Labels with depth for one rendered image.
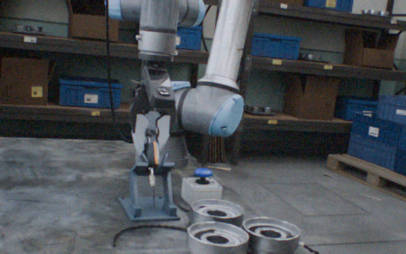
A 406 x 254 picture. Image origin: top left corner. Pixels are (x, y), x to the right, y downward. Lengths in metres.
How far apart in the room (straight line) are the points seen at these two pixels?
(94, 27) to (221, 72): 3.01
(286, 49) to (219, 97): 3.61
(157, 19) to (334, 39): 4.83
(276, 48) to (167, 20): 3.88
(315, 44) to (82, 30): 2.55
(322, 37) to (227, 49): 4.36
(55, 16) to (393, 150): 3.22
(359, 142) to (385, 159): 0.34
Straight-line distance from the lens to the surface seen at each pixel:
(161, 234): 0.97
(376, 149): 5.03
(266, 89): 5.44
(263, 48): 4.81
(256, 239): 0.92
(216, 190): 1.14
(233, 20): 1.40
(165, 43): 1.04
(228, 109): 1.32
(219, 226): 0.95
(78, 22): 4.31
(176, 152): 1.41
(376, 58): 5.45
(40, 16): 4.83
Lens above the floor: 1.17
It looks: 11 degrees down
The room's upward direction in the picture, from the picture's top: 6 degrees clockwise
